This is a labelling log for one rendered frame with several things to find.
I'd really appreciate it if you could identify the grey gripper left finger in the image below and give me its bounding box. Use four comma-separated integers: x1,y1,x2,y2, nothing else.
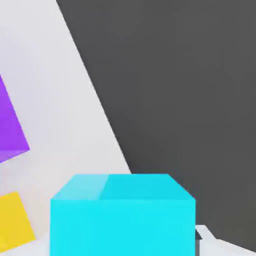
0,235,51,256

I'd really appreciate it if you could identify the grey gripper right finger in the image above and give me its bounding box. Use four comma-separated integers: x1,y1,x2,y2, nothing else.
195,224,256,256

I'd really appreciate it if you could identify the small cyan cube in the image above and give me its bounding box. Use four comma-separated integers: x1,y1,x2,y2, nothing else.
49,173,196,256

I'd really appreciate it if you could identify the large purple box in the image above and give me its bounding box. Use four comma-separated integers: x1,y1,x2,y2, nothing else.
0,73,31,164

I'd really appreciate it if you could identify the small yellow cube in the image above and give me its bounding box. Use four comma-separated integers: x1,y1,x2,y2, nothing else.
0,190,37,254

